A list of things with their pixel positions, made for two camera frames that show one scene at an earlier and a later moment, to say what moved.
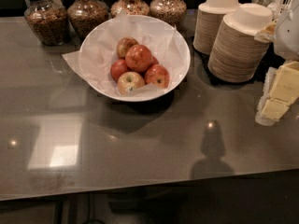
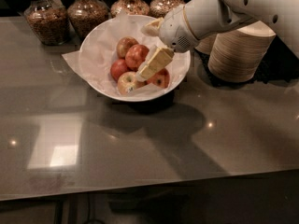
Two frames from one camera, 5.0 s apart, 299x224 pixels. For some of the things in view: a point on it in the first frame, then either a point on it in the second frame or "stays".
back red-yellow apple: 123,45 stays
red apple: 139,58 stays
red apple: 118,68 stays
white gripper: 288,35 -> 175,30
